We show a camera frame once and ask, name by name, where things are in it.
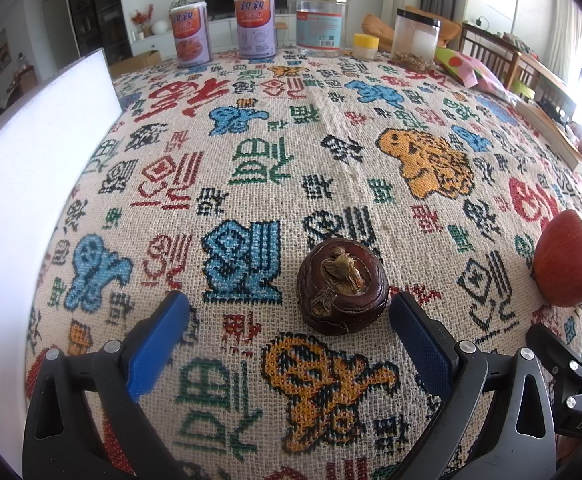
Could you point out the dark wooden chair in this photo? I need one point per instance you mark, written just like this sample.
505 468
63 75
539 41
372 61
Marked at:
496 55

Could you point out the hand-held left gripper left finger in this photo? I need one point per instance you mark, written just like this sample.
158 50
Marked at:
158 335

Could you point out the pink and green bag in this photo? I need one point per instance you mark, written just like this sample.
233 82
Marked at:
463 67

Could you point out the dark brown water chestnut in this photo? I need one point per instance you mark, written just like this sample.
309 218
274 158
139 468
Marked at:
342 292

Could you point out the white round lamp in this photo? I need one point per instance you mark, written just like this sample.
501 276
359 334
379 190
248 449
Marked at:
160 26

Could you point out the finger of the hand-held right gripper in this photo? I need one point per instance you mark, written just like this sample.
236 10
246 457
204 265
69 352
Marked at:
556 347

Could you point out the brown cardboard box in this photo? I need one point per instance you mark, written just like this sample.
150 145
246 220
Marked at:
136 62

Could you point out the white cardboard box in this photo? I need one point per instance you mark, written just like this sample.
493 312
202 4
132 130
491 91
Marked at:
36 185

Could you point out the orange label tin can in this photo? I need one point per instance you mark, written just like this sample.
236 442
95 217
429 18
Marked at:
191 35

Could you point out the green stool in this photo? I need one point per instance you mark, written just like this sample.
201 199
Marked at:
526 87

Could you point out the orange blanket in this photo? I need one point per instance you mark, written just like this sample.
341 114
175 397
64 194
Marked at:
376 25

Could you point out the printed woven tablecloth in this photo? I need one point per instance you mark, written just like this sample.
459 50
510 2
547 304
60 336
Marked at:
321 125

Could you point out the small yellow lid jar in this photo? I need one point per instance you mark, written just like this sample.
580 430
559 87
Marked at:
366 47

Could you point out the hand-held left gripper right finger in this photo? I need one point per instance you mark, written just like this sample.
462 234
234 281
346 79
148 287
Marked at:
421 340

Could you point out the clear jar with black lid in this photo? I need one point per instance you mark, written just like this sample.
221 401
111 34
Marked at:
417 35

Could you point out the red flowers in vase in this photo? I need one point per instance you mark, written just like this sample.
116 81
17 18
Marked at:
142 17

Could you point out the red apple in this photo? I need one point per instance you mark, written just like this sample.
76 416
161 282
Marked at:
566 260

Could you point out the clear jar with gold lid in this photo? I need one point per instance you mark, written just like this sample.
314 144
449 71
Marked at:
321 22

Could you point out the beige book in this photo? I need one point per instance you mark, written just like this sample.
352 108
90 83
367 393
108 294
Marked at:
556 130

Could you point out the black glass cabinet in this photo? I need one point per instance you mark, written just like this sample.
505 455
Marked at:
96 10

